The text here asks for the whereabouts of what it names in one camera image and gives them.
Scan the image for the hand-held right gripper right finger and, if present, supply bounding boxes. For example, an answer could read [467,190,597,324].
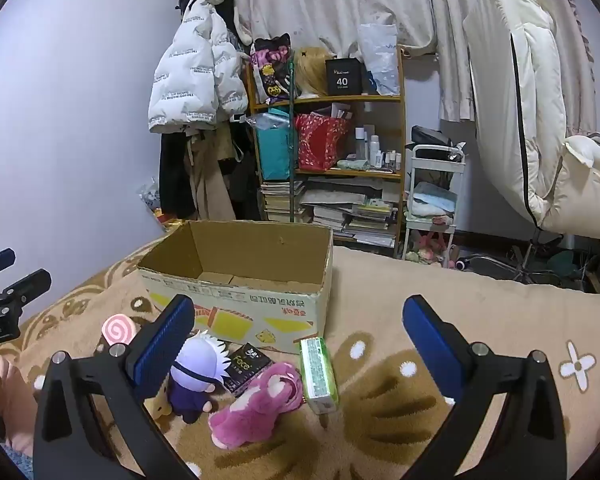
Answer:
[400,296,568,480]

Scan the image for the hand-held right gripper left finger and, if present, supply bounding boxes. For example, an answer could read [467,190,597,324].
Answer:
[32,294,201,480]

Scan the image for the white-haired purple plush doll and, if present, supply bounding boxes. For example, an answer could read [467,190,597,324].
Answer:
[167,330,231,423]

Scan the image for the pink swirl lollipop plush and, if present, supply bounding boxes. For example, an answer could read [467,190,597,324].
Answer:
[102,314,138,347]

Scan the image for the small yellow plush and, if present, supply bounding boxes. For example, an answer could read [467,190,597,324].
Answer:
[147,394,173,418]

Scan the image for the black tissue packet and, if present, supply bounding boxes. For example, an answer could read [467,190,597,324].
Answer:
[223,342,274,398]

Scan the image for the green tissue packet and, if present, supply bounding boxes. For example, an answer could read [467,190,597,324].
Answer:
[299,336,340,415]

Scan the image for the pink bear plush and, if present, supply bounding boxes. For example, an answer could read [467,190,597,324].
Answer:
[208,360,306,449]

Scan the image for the printed cardboard box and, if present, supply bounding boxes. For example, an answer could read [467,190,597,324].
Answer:
[137,220,334,352]

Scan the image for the person's left forearm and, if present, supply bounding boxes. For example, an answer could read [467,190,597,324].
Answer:
[0,347,37,458]

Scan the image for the beige patterned blanket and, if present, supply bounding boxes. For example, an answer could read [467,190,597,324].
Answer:
[7,237,600,480]

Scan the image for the pink plush toy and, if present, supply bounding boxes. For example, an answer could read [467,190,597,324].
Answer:
[411,230,452,266]

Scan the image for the person's blue pants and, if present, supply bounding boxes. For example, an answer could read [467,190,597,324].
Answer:
[2,442,34,480]

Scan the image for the pile of shiny foil bags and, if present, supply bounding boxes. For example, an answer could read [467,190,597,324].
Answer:
[139,177,182,232]

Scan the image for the folded blue white towels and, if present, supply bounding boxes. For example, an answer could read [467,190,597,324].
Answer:
[411,182,457,219]

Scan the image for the dark hanging coat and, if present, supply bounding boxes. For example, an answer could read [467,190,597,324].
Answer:
[159,130,199,221]

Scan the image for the stacks of books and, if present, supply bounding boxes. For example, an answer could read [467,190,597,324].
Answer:
[260,180,400,250]

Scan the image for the beige hanging coat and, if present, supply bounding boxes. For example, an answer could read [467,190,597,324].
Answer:
[182,124,242,222]

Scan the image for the white trolley cart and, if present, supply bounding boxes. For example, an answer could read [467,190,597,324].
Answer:
[402,143,467,267]

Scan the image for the row of cosmetic bottles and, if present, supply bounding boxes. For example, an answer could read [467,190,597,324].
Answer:
[352,126,404,171]

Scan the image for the black bag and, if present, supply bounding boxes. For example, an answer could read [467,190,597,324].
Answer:
[411,125,454,149]

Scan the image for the thin green pole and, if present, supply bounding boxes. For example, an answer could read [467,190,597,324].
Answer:
[287,55,297,223]

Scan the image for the teal bag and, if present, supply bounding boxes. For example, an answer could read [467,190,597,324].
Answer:
[255,107,294,181]

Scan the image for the red patterned bag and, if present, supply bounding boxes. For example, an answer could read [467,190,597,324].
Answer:
[295,112,353,172]

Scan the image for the white printed puffer jacket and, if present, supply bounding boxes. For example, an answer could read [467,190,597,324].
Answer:
[147,0,251,135]

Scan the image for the wooden shelf unit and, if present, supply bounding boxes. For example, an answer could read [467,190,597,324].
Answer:
[244,50,407,261]

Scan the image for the cream padded chair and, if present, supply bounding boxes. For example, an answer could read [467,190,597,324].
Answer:
[455,0,600,291]

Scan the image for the black paper box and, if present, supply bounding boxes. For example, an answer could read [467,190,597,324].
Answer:
[325,57,365,97]

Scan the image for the white plastic bag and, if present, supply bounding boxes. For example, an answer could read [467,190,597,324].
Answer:
[357,22,401,97]

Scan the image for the colourful printed bag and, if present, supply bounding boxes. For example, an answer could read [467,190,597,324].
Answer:
[250,34,294,106]

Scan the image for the blond wig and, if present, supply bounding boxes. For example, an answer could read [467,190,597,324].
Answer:
[294,46,337,99]

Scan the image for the cream curtain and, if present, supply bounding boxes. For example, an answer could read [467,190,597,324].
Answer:
[235,0,600,123]

